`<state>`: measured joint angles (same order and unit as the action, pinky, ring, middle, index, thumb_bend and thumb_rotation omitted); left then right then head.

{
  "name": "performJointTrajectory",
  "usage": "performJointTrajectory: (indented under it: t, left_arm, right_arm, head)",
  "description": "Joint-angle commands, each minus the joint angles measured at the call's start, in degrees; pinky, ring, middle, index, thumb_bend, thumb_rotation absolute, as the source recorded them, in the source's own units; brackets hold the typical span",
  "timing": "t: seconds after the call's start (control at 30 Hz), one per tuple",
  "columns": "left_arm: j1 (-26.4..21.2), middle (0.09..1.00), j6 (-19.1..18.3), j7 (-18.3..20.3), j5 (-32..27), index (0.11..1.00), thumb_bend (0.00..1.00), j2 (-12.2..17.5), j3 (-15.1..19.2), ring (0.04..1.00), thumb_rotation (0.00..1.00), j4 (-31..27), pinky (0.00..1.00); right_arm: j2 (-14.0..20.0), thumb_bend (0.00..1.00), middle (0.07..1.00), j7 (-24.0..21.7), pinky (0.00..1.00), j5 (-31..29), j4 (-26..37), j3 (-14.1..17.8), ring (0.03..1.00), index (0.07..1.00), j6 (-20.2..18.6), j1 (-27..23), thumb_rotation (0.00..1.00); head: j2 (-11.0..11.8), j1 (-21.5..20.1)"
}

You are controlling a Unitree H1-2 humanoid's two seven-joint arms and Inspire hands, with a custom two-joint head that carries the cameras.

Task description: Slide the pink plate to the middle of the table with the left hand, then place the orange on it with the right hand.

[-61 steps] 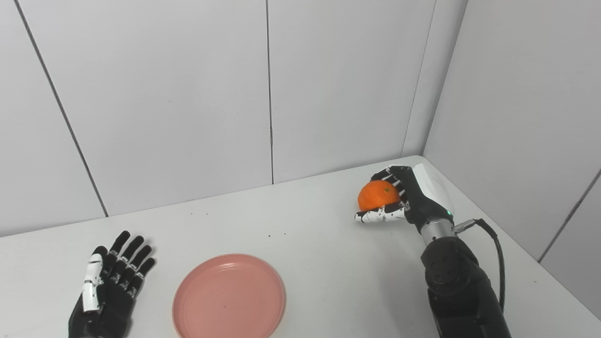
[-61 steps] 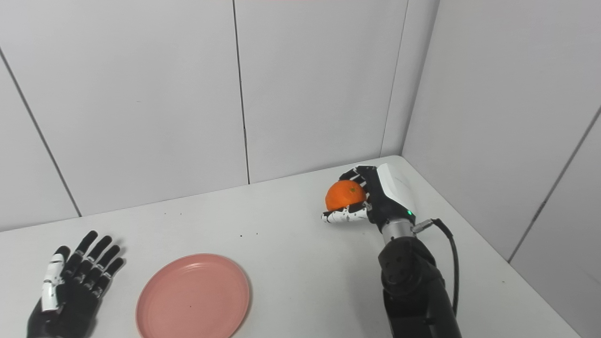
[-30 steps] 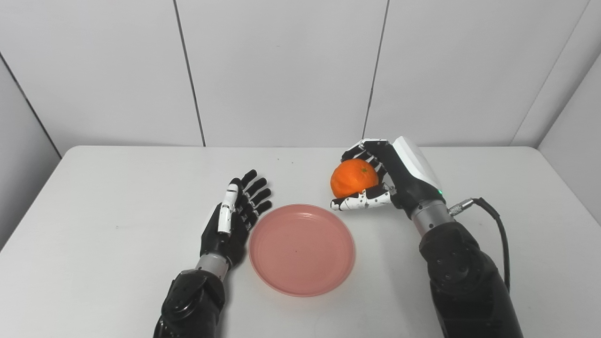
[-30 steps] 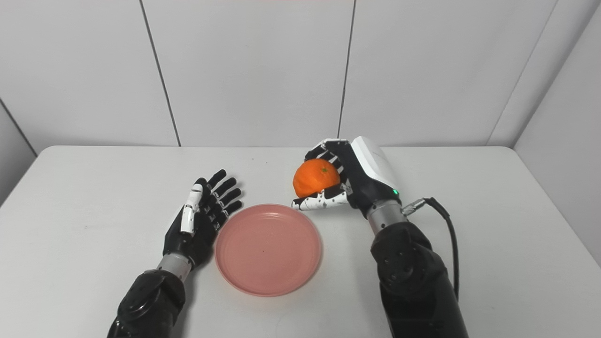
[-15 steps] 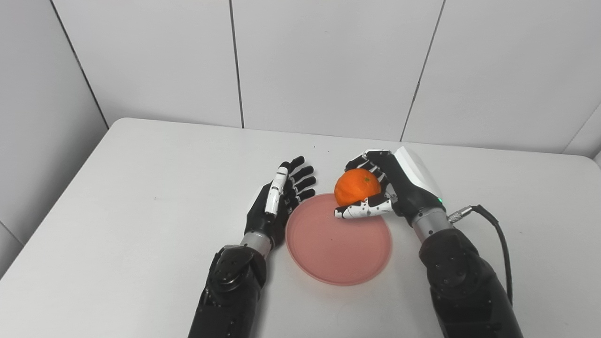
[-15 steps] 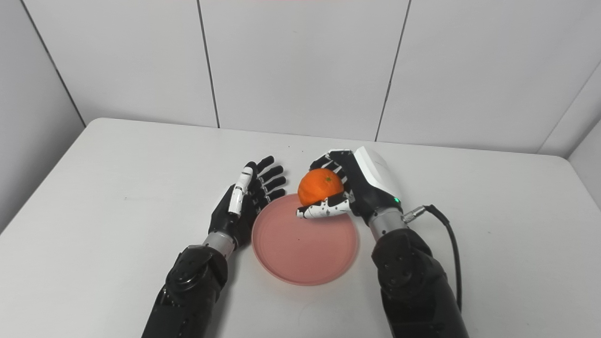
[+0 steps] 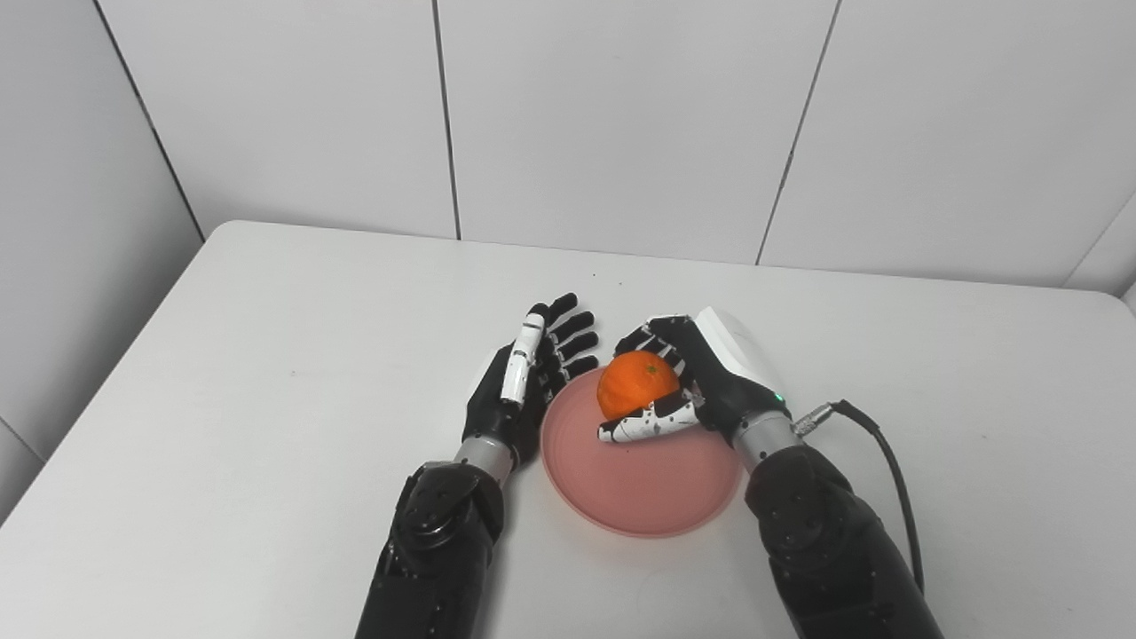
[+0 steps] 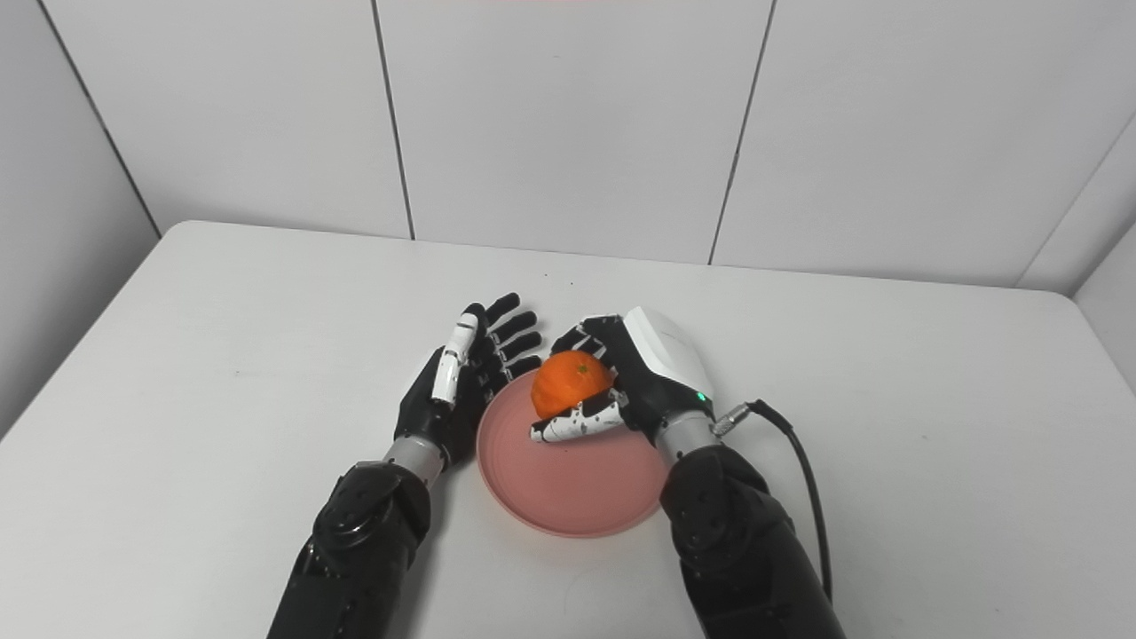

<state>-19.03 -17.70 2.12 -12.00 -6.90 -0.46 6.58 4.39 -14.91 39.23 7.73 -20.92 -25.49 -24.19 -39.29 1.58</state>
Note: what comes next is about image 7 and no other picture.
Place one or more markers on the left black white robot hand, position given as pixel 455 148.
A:
pixel 532 373

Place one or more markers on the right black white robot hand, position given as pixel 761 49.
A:
pixel 710 373

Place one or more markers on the orange fruit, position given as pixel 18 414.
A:
pixel 637 383

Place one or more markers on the pink round plate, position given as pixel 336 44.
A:
pixel 639 470

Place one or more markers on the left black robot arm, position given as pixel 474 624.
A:
pixel 444 550

